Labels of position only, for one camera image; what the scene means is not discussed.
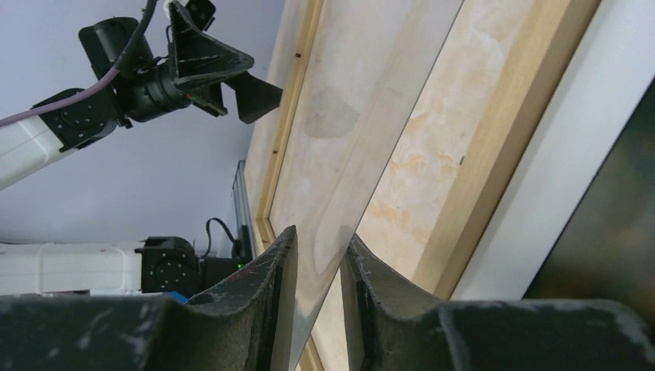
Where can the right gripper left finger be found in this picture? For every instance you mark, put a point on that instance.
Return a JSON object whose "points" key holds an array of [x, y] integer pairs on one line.
{"points": [[242, 323]]}

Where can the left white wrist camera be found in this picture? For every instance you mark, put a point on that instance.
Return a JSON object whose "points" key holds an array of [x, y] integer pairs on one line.
{"points": [[193, 14]]}

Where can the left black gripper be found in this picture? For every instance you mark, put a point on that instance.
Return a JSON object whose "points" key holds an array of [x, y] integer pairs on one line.
{"points": [[198, 63]]}

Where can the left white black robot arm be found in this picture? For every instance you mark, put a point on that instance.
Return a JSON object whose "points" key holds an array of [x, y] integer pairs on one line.
{"points": [[124, 130]]}

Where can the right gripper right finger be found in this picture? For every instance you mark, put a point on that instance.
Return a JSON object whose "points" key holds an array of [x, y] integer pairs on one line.
{"points": [[392, 324]]}

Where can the clear acrylic sheet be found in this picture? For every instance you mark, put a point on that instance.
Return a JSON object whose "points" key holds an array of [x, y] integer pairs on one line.
{"points": [[369, 63]]}

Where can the light wooden picture frame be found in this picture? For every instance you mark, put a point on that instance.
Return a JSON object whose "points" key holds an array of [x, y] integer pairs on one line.
{"points": [[489, 87]]}

